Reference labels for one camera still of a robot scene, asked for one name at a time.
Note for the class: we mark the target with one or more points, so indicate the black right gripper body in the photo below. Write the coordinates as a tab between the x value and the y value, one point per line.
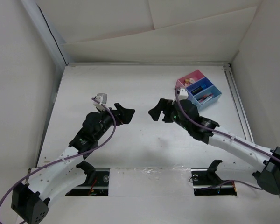
175	117

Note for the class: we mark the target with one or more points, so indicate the white foam board front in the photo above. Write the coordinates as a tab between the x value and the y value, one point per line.
163	196

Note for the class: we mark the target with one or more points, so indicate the pink storage bin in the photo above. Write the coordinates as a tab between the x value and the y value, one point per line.
196	75

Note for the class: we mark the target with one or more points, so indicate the aluminium rail right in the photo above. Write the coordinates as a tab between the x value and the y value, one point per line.
241	112

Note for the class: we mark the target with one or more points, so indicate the purple cap black highlighter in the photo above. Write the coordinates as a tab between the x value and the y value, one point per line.
197	90

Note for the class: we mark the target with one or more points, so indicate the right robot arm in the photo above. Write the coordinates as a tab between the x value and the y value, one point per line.
266	161

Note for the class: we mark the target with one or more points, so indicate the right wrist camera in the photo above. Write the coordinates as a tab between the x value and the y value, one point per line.
182	93

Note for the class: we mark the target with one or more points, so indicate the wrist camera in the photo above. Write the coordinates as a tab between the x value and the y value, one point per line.
182	93
100	101

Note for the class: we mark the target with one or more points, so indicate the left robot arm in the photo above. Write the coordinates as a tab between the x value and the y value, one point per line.
32	200

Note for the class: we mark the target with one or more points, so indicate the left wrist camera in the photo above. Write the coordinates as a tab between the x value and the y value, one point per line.
100	101

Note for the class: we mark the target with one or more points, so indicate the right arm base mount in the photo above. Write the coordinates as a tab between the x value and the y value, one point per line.
207	183

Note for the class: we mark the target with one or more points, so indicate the dark blue storage bin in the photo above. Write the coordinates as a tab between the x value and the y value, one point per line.
204	82

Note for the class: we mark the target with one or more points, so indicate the light blue storage bin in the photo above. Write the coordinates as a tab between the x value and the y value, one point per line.
211	90

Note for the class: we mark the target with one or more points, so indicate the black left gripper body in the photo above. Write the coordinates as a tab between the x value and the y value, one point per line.
111	117

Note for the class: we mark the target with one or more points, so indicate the red gel pen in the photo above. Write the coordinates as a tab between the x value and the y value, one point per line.
209	98

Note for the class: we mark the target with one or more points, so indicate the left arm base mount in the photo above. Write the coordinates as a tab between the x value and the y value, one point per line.
95	184

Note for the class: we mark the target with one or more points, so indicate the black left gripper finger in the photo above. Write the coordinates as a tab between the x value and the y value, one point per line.
127	116
123	110

